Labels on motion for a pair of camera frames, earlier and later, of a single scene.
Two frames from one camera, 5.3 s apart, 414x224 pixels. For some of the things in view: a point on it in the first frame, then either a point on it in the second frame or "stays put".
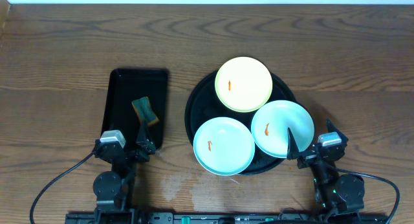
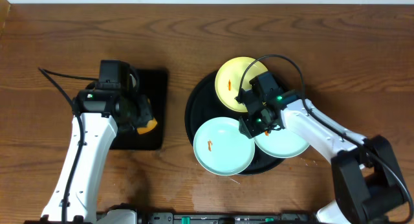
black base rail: [226, 218] stays put
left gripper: [128, 152] → [142, 112]
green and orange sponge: [144, 111] stays put
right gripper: [307, 157] → [250, 130]
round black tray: [204, 104] stays put
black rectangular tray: [128, 85] stays put
